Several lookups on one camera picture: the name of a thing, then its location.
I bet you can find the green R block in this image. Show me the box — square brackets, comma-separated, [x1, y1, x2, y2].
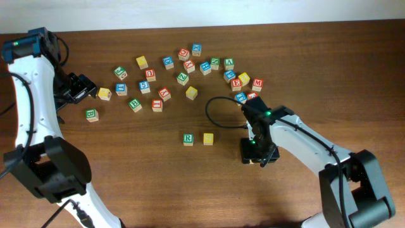
[183, 134, 194, 146]

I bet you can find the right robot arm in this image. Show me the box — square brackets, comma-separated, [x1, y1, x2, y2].
[240, 97, 396, 227]

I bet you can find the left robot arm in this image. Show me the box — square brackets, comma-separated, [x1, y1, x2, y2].
[1, 27, 124, 227]

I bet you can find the green B block left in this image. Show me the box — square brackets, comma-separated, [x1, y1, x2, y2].
[85, 109, 99, 122]

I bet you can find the green b block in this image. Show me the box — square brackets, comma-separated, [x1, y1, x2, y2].
[85, 109, 99, 122]
[128, 98, 142, 113]

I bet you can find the yellow W block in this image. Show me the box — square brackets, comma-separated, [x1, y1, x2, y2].
[97, 87, 112, 101]

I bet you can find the green J block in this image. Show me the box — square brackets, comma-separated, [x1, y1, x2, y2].
[113, 66, 128, 80]

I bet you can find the red 3 block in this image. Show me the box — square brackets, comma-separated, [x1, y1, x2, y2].
[247, 92, 258, 99]

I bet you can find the blue E block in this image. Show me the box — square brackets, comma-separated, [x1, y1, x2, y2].
[234, 92, 247, 106]

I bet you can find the green B block centre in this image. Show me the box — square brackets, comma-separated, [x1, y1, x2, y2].
[128, 98, 142, 113]

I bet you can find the red M block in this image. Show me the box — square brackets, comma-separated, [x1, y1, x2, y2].
[252, 79, 264, 92]

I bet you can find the red E block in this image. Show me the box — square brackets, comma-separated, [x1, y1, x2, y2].
[230, 79, 242, 91]

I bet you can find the blue 5 block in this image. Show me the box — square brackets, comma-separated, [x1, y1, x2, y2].
[139, 81, 151, 94]

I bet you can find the yellow block right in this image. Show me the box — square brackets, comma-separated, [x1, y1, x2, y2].
[238, 72, 250, 86]

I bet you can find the yellow block top left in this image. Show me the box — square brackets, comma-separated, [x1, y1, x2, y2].
[135, 56, 148, 70]

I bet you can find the blue P block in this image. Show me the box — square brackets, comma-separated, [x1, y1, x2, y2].
[223, 70, 236, 83]

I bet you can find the red U block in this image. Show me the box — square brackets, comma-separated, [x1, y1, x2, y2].
[145, 69, 156, 82]

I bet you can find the yellow block centre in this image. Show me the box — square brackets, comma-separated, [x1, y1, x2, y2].
[185, 86, 198, 100]

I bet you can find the red I block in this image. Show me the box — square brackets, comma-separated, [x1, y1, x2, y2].
[152, 99, 163, 112]

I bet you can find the green V block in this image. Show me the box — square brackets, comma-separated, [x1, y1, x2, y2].
[224, 58, 235, 71]

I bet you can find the red K block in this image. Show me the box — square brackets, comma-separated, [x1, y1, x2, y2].
[158, 87, 171, 102]

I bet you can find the blue H block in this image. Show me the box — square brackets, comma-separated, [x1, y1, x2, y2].
[200, 61, 212, 75]

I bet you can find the green N block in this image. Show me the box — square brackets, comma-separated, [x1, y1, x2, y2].
[210, 58, 220, 70]

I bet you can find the blue D block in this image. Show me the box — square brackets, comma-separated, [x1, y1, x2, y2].
[163, 56, 174, 70]

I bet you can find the green Z block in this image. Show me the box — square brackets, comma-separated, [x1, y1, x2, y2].
[177, 72, 189, 86]

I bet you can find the red Y block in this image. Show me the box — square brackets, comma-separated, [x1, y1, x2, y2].
[184, 60, 196, 73]

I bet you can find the red C block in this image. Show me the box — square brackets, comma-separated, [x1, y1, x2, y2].
[178, 48, 190, 61]

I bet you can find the blue X block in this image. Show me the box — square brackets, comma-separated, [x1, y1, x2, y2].
[192, 43, 202, 56]

